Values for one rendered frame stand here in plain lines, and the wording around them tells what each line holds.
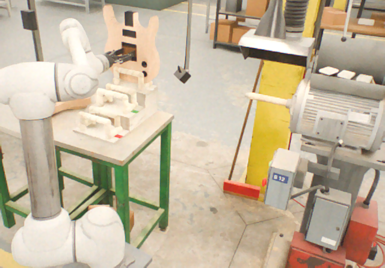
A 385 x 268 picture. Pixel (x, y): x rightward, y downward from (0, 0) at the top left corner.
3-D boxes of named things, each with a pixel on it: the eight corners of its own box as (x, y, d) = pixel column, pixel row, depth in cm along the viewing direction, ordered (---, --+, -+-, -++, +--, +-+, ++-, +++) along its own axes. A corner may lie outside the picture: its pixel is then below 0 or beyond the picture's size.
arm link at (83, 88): (98, 60, 134) (58, 61, 131) (98, 63, 117) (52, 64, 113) (100, 96, 137) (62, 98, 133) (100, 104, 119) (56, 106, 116)
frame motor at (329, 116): (379, 137, 173) (397, 86, 161) (381, 167, 151) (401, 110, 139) (290, 118, 187) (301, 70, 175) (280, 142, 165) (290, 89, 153)
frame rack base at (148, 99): (157, 111, 228) (158, 85, 220) (145, 121, 215) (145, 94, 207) (121, 101, 237) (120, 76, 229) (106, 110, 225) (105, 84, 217)
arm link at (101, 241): (126, 267, 144) (125, 225, 134) (77, 275, 140) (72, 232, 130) (124, 237, 158) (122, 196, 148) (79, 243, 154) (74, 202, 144)
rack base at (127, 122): (145, 121, 216) (145, 106, 211) (130, 133, 202) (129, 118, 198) (106, 110, 225) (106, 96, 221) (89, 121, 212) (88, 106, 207)
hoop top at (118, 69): (145, 77, 209) (144, 72, 208) (141, 79, 207) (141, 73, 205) (115, 70, 217) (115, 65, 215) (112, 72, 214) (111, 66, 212)
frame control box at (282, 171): (323, 202, 169) (337, 155, 157) (318, 234, 152) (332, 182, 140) (270, 187, 177) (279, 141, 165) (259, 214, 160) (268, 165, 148)
